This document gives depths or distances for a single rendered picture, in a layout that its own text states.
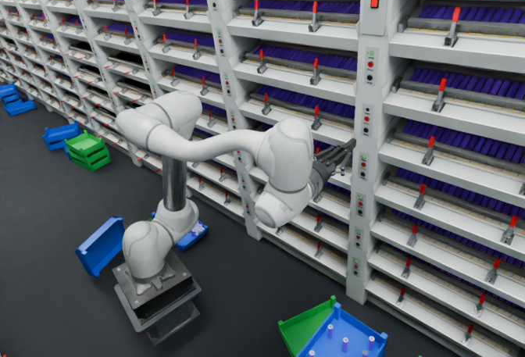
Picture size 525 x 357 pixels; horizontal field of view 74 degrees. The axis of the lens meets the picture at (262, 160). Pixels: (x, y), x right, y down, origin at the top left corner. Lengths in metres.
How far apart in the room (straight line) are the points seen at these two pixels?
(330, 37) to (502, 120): 0.55
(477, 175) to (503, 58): 0.36
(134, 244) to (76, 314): 0.76
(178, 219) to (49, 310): 0.98
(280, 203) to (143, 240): 0.80
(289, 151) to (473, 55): 0.54
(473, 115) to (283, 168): 0.58
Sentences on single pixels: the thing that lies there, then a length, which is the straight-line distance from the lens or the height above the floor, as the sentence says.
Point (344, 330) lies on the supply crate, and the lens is 1.44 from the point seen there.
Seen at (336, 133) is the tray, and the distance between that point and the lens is 1.35.
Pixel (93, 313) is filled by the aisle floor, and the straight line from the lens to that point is 2.16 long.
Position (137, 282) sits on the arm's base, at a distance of 1.70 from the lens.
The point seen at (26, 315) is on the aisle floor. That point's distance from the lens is 2.37.
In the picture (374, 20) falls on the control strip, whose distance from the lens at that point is 1.12.
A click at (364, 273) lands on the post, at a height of 0.24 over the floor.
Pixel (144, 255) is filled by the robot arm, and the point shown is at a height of 0.50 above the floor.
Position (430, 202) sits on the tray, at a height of 0.72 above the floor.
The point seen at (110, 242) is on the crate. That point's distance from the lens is 2.40.
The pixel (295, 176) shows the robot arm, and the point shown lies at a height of 1.08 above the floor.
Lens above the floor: 1.56
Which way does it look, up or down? 33 degrees down
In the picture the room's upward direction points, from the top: 7 degrees counter-clockwise
